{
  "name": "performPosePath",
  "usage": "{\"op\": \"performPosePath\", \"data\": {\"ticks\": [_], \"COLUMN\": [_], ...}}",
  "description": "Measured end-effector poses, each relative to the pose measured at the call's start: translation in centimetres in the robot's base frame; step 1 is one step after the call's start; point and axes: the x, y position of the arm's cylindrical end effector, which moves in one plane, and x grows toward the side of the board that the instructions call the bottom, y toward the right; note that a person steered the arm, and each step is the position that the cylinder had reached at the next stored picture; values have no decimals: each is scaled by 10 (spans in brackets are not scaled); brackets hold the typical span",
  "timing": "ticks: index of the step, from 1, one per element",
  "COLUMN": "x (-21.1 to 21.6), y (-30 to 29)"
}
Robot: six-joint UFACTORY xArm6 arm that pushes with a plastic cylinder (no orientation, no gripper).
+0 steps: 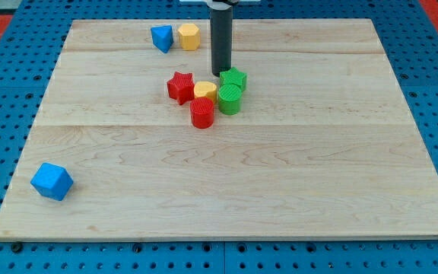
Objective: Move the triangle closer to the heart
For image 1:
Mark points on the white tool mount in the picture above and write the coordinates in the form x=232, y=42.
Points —
x=229, y=2

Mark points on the blue cube block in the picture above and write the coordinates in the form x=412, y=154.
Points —
x=52, y=181

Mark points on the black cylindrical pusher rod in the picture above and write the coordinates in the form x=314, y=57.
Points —
x=221, y=21

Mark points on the blue triangle block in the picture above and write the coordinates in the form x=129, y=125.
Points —
x=162, y=37

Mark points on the yellow hexagon block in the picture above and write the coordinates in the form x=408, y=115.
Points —
x=189, y=37

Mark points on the yellow heart block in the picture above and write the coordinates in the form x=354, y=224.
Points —
x=206, y=89

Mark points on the light wooden board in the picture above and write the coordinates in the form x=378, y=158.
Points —
x=324, y=148

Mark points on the red cylinder block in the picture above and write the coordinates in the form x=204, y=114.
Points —
x=202, y=112

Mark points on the red star block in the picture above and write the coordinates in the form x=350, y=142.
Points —
x=181, y=87

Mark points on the green star block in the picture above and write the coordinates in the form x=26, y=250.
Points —
x=234, y=76

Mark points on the green cylinder block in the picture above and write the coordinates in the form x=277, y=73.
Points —
x=229, y=99

